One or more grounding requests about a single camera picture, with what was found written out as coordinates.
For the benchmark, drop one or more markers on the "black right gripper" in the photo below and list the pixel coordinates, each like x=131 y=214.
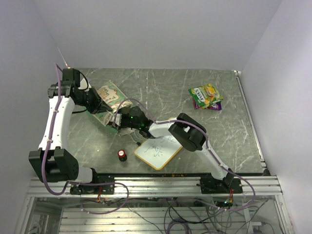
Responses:
x=121 y=126

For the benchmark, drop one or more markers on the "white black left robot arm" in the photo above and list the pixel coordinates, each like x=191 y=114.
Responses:
x=52 y=162

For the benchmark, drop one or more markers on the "aluminium frame rail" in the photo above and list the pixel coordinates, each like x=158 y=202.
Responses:
x=186 y=187

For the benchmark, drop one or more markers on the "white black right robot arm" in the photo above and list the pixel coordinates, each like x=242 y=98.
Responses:
x=190 y=134

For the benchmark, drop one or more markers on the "small yellow-framed whiteboard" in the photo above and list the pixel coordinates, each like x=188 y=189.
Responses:
x=160 y=146

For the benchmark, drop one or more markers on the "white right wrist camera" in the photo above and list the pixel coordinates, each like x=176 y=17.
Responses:
x=116 y=120

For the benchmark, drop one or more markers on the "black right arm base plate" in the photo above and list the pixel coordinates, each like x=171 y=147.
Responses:
x=209 y=185

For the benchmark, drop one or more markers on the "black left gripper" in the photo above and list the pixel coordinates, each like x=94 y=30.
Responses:
x=98 y=101

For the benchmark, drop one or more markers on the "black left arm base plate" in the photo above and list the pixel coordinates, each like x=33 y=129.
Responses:
x=97 y=186

